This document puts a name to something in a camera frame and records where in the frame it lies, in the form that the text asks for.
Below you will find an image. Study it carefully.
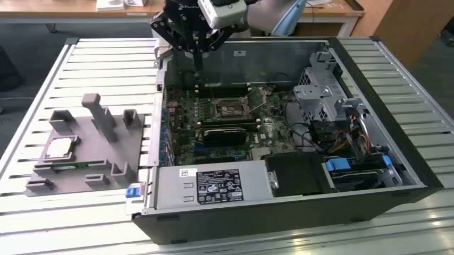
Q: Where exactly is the thin metal locking lever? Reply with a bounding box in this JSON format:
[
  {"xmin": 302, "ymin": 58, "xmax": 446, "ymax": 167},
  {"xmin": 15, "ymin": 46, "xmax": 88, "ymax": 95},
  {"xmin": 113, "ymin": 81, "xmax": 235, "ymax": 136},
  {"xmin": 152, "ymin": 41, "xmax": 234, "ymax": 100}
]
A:
[{"xmin": 206, "ymin": 79, "xmax": 218, "ymax": 105}]

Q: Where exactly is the wooden desk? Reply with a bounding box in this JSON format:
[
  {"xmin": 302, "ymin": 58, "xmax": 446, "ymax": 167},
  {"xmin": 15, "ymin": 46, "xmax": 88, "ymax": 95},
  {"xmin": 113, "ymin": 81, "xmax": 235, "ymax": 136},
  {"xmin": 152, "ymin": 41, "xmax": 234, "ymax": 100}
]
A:
[{"xmin": 0, "ymin": 0, "xmax": 366, "ymax": 38}]

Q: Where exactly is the CPU socket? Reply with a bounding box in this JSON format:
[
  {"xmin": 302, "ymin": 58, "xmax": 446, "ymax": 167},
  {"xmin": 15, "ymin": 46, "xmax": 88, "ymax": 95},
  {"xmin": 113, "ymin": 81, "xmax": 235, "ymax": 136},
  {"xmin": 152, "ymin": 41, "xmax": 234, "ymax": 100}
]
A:
[{"xmin": 211, "ymin": 98, "xmax": 247, "ymax": 121}]

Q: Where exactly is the coloured power wire bundle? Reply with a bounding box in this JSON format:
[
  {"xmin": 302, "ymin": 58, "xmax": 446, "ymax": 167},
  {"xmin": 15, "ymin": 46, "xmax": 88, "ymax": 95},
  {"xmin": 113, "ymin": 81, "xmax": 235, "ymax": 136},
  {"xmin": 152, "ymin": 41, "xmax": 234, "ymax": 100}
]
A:
[{"xmin": 327, "ymin": 113, "xmax": 375, "ymax": 162}]

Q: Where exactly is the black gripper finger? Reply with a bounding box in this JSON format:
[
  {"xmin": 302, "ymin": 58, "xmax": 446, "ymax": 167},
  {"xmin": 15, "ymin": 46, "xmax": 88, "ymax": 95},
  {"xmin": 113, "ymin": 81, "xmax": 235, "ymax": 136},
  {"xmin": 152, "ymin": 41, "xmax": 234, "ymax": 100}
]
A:
[
  {"xmin": 199, "ymin": 25, "xmax": 234, "ymax": 91},
  {"xmin": 150, "ymin": 14, "xmax": 200, "ymax": 91}
]

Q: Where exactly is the black plastic shroud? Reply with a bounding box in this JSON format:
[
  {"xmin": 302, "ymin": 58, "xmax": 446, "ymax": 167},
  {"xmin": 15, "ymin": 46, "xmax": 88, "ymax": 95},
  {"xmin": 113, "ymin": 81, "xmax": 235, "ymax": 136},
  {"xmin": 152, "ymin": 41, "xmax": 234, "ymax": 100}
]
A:
[{"xmin": 262, "ymin": 152, "xmax": 336, "ymax": 197}]

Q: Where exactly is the metal socket cover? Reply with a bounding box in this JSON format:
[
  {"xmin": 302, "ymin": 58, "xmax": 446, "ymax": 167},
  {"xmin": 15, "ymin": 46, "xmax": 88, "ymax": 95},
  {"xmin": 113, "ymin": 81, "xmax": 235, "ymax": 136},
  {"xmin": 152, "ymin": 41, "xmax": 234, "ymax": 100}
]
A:
[{"xmin": 243, "ymin": 86, "xmax": 272, "ymax": 113}]

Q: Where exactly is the silver power supply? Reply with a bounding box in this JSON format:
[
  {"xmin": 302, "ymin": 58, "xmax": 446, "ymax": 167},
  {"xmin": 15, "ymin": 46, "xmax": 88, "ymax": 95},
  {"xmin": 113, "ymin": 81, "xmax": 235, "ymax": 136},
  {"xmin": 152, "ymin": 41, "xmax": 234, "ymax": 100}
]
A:
[{"xmin": 142, "ymin": 163, "xmax": 278, "ymax": 213}]

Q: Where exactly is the silver drive cage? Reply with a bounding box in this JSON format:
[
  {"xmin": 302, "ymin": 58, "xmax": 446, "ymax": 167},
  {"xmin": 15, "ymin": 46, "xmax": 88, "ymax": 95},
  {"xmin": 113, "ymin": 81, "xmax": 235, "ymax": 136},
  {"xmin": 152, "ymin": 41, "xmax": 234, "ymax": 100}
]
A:
[{"xmin": 292, "ymin": 52, "xmax": 370, "ymax": 128}]

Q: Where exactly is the grey parts rack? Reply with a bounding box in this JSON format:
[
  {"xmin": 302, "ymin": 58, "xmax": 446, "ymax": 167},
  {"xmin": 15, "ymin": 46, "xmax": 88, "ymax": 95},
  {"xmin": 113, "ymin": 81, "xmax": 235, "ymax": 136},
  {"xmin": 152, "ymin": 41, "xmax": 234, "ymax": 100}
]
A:
[{"xmin": 24, "ymin": 92, "xmax": 154, "ymax": 198}]

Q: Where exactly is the black PC case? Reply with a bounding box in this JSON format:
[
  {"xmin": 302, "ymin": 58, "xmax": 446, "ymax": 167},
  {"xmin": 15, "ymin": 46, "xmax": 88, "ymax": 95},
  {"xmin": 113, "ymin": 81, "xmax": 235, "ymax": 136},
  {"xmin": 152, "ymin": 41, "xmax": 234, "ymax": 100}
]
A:
[{"xmin": 130, "ymin": 36, "xmax": 446, "ymax": 245}]

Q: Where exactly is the black RAM slot bank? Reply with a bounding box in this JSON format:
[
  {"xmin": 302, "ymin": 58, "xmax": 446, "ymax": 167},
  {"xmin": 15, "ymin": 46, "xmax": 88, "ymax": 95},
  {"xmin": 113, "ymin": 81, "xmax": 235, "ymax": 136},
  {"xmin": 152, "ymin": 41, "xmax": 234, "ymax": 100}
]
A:
[
  {"xmin": 196, "ymin": 81, "xmax": 251, "ymax": 98},
  {"xmin": 198, "ymin": 118, "xmax": 259, "ymax": 131}
]

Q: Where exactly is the wooden cabinet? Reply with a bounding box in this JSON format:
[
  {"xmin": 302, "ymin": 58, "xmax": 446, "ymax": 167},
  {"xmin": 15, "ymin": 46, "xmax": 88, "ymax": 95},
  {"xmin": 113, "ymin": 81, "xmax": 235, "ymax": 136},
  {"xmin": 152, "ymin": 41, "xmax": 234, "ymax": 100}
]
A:
[{"xmin": 369, "ymin": 0, "xmax": 454, "ymax": 70}]

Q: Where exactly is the blue case latch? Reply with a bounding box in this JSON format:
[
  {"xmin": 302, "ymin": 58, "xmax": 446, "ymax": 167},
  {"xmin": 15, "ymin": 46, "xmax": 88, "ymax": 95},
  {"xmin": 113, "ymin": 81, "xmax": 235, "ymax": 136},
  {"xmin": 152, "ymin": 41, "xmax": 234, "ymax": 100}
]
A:
[{"xmin": 126, "ymin": 182, "xmax": 143, "ymax": 199}]

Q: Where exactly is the green RAM stick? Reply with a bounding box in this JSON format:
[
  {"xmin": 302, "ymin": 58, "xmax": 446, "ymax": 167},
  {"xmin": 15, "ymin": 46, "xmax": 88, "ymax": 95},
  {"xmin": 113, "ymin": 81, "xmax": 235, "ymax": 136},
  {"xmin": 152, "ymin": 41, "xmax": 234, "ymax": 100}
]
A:
[{"xmin": 49, "ymin": 159, "xmax": 107, "ymax": 171}]

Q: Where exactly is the blue disk carrier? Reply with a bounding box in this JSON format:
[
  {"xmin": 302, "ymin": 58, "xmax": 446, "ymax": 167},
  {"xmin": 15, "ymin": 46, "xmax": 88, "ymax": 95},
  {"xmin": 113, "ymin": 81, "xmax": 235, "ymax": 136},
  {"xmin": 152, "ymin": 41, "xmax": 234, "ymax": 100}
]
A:
[{"xmin": 324, "ymin": 157, "xmax": 353, "ymax": 173}]

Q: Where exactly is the black graphics card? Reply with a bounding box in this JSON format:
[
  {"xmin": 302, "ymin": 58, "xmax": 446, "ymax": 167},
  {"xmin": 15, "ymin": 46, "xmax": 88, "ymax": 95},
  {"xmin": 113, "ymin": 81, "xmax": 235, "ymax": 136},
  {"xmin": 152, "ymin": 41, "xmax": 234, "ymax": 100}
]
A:
[{"xmin": 196, "ymin": 127, "xmax": 247, "ymax": 148}]

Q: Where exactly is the green motherboard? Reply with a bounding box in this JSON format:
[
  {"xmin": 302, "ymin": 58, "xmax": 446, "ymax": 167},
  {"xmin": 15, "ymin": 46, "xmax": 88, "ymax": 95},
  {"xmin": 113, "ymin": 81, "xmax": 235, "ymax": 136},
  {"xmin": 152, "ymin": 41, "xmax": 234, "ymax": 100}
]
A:
[{"xmin": 163, "ymin": 82, "xmax": 302, "ymax": 167}]

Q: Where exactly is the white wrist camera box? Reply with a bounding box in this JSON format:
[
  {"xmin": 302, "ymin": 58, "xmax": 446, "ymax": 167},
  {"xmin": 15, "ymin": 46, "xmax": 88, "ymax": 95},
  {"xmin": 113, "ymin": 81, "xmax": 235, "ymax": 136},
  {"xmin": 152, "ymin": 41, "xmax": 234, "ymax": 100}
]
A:
[{"xmin": 198, "ymin": 0, "xmax": 247, "ymax": 29}]

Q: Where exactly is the silver CPU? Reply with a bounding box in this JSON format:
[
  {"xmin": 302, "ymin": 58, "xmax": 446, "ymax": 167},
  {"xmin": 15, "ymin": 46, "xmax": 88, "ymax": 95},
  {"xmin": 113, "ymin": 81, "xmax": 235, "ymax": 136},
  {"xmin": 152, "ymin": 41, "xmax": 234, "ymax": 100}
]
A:
[{"xmin": 45, "ymin": 137, "xmax": 81, "ymax": 160}]

